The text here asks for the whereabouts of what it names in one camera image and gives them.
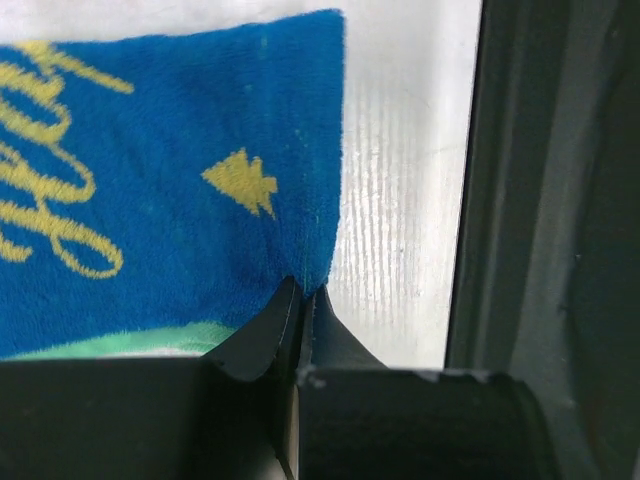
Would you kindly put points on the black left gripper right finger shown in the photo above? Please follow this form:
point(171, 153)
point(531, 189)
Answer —
point(359, 419)

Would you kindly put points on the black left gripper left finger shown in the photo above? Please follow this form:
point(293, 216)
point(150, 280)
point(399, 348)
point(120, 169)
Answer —
point(222, 415)

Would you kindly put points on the green blue yellow towel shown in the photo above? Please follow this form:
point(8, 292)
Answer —
point(155, 191)

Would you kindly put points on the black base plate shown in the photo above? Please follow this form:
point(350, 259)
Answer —
point(546, 282)

